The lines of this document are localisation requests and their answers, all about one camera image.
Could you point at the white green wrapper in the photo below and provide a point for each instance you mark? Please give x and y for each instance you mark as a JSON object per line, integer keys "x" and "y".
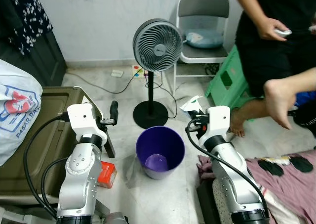
{"x": 193, "y": 104}

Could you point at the purple cartoon print blanket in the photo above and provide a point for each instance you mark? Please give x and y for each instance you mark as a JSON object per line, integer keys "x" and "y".
{"x": 286, "y": 189}

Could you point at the white handheld controller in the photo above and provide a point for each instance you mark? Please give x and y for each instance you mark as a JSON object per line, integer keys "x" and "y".
{"x": 284, "y": 32}

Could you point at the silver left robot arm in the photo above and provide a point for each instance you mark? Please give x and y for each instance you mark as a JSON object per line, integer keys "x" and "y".
{"x": 79, "y": 179}

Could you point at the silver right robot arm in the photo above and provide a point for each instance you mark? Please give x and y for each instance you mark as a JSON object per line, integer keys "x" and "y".
{"x": 232, "y": 184}

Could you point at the person's right forearm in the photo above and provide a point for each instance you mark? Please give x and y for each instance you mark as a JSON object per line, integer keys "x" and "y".
{"x": 247, "y": 1}

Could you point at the person's right hand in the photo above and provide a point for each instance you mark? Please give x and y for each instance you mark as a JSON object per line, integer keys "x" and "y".
{"x": 269, "y": 28}

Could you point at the purple plastic waste bin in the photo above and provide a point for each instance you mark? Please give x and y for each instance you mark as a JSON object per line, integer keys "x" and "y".
{"x": 160, "y": 150}

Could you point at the green plastic stool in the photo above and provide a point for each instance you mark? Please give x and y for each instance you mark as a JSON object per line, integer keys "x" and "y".
{"x": 224, "y": 80}

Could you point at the orange red carton box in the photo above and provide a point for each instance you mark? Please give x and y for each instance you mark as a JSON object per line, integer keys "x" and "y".
{"x": 107, "y": 174}

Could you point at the grey standing fan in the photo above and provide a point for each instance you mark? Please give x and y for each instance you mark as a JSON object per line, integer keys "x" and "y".
{"x": 158, "y": 46}

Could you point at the dark grey cabinet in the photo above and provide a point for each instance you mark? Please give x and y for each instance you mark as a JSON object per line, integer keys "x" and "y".
{"x": 44, "y": 66}

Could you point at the pale blue seat cushion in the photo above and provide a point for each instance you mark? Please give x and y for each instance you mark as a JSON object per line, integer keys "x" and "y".
{"x": 205, "y": 39}

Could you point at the black bag with white lettering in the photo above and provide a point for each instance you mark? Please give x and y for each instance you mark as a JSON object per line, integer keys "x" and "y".
{"x": 307, "y": 120}

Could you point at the white printed plastic bag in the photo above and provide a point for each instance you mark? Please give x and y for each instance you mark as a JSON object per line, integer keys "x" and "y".
{"x": 17, "y": 110}

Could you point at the blue plastic bag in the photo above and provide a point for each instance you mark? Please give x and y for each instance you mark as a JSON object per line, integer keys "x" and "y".
{"x": 307, "y": 98}

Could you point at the grey robot left leg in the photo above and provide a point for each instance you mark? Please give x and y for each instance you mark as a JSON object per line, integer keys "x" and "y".
{"x": 116, "y": 218}

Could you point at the brown low table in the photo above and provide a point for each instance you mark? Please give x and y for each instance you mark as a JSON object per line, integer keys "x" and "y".
{"x": 29, "y": 179}

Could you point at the person in black clothes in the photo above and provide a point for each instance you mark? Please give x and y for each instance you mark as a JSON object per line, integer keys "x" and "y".
{"x": 276, "y": 51}

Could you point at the white garment with red trim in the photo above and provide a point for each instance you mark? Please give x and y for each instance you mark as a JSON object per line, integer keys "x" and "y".
{"x": 279, "y": 211}

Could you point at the grey metal folding chair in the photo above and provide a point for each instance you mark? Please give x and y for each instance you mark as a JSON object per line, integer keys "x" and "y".
{"x": 203, "y": 4}

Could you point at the dark floral hanging garment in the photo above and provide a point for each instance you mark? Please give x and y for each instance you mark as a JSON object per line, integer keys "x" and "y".
{"x": 27, "y": 16}

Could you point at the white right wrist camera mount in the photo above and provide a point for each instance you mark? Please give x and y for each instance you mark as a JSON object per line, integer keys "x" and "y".
{"x": 217, "y": 122}

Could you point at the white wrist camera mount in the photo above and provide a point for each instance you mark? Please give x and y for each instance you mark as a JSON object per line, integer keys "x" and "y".
{"x": 84, "y": 120}
{"x": 217, "y": 122}

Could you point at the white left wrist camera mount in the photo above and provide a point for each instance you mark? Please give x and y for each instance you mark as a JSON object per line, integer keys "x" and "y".
{"x": 84, "y": 120}

